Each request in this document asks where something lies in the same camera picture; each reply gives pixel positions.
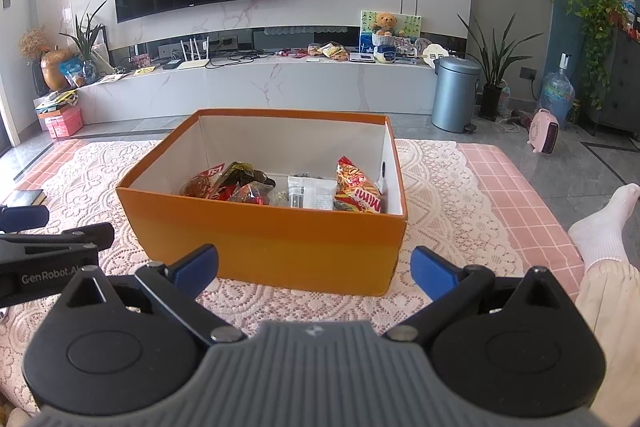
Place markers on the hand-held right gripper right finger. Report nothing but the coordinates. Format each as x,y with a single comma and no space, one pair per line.
432,272

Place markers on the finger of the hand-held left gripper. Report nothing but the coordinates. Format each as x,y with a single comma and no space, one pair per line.
25,218
75,241

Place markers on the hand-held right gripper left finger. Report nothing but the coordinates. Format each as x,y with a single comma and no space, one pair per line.
197,269

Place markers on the orange cardboard box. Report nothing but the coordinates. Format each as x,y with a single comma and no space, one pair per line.
260,247

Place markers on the red cartoon snack packet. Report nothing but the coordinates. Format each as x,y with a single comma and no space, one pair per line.
202,182

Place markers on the olive pickled vegetable packet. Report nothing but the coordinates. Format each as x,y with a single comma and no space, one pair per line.
247,174

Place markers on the orange shrimp stick chips packet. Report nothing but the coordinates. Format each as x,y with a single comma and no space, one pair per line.
357,187

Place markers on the white long snack packet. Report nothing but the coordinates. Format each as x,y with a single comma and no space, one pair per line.
320,194

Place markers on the white lace tablecloth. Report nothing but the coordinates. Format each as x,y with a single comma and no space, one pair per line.
450,207

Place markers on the pink cardboard box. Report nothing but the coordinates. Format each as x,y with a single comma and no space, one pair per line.
62,124

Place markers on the pink checked mat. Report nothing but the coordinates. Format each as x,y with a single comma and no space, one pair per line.
510,187

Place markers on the stack of colourful booklets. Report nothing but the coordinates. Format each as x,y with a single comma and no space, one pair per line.
55,101

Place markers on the orange round vase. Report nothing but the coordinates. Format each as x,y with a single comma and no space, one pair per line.
55,69

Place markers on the dried flower bunch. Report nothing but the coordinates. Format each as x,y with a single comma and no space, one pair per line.
34,43

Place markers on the grey pedal bin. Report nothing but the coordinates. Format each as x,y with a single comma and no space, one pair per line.
455,97

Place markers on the person's white socked foot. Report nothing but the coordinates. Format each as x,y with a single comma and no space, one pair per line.
605,232

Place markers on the pink fan heater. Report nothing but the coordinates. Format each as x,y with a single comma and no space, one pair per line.
544,132

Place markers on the tall-leaved potted plant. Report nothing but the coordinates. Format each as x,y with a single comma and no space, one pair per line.
490,102

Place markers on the small potted plant in vase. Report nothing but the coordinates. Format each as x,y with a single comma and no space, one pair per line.
87,42

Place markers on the white marble television cabinet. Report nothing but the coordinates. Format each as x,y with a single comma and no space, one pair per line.
275,87

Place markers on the white router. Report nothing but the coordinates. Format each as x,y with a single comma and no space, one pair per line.
192,63

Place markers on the blue water jug with pump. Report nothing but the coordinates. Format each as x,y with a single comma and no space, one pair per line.
557,97

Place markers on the white round hand fan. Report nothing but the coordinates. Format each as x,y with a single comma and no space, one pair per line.
434,56

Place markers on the blue white gift box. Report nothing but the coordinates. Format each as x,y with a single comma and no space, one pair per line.
375,49

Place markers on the heap of yellow snack packets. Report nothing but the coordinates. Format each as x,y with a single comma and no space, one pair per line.
330,52

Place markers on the green picture board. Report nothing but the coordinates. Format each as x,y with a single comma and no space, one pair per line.
410,24

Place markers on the brown teddy bear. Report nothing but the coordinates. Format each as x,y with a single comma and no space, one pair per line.
384,24

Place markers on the dark grey chest of drawers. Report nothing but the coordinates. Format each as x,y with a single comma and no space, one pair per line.
622,87

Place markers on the bushy green ivy plant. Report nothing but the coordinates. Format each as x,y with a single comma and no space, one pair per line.
597,32

